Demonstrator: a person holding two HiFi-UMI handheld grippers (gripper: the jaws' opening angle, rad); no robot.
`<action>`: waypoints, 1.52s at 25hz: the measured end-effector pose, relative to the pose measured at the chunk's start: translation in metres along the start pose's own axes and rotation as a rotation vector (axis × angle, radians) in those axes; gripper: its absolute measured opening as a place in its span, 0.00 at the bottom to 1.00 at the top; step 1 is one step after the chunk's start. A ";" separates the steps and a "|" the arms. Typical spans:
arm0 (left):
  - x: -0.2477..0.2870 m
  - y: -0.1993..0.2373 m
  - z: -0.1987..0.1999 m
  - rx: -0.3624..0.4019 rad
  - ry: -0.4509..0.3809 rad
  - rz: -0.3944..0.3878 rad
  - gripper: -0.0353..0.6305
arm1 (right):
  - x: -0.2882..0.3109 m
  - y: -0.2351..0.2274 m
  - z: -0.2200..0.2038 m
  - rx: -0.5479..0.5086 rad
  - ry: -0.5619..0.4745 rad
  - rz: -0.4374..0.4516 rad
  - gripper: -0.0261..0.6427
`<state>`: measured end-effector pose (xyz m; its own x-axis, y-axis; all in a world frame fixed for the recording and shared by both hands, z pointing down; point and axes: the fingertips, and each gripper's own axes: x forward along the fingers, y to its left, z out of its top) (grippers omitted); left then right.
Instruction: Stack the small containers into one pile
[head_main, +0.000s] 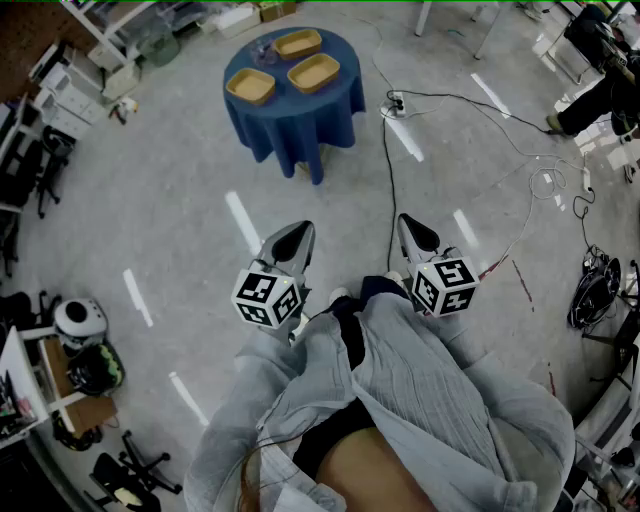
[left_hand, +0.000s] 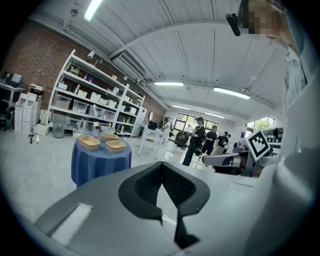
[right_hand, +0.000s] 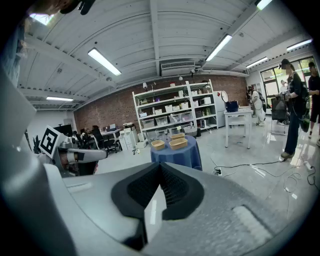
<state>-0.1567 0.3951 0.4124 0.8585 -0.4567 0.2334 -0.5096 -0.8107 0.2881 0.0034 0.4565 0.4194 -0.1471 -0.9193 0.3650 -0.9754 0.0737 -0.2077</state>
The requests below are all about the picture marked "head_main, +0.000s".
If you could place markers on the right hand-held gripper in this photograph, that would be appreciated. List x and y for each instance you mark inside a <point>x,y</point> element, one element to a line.
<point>445,287</point>

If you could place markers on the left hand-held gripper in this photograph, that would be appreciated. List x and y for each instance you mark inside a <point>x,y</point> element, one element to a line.
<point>265,297</point>

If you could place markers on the yellow tray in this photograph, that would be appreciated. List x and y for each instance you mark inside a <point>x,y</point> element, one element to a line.
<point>314,74</point>
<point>298,45</point>
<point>250,87</point>

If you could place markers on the person's right forearm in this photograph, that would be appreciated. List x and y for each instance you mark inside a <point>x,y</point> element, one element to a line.
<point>460,340</point>

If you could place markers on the person's left forearm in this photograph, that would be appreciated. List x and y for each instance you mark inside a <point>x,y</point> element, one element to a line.
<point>260,360</point>

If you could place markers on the person's right white shoe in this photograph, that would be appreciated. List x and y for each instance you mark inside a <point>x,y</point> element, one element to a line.
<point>395,276</point>

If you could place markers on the person's white shoe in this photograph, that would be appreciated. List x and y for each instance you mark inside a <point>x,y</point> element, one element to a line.
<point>340,294</point>
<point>395,276</point>

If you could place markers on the person's left white shoe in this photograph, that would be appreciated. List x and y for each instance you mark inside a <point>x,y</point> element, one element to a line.
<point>340,294</point>

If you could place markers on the person's black trousers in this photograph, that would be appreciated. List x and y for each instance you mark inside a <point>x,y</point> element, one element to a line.
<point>350,335</point>

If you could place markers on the round table with blue cloth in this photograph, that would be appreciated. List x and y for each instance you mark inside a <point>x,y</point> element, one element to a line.
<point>295,125</point>

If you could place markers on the person's grey shirt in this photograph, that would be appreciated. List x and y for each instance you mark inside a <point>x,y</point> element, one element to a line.
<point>410,380</point>

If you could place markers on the slim white power strip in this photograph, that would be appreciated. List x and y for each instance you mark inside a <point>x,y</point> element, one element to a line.
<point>588,180</point>

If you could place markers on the clear glass cup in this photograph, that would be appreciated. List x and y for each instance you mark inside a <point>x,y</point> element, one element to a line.
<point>262,51</point>

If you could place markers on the white round-window carrier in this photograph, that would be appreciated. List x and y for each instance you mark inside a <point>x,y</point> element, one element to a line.
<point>80,317</point>

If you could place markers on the green and black bag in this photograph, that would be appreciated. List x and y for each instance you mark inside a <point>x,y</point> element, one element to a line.
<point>97,367</point>

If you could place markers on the person's bare belly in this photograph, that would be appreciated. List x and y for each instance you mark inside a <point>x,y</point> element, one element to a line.
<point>370,475</point>

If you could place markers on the white cardboard box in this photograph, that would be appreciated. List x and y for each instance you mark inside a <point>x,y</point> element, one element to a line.
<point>235,20</point>

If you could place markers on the small brown cardboard box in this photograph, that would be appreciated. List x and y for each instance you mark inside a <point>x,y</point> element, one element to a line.
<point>277,10</point>

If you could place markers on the mesh trash bin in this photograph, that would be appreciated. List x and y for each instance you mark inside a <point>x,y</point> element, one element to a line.
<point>162,47</point>

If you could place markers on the white storage box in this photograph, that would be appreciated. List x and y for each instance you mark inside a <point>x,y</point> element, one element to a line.
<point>120,80</point>

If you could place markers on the white drawer cabinet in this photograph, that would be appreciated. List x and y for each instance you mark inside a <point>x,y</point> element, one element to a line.
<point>50,97</point>
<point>82,110</point>

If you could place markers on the black office chair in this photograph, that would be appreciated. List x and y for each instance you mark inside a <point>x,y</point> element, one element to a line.
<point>52,165</point>
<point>20,172</point>
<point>20,305</point>
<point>130,475</point>

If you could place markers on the white shelving rack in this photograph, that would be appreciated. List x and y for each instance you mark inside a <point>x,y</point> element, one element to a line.
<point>107,32</point>

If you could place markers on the white desk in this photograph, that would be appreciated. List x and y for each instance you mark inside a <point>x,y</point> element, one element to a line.
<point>20,370</point>

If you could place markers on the white printer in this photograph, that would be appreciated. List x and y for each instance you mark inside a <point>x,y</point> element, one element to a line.
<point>47,62</point>

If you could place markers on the white table frame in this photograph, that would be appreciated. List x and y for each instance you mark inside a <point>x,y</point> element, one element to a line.
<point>422,20</point>

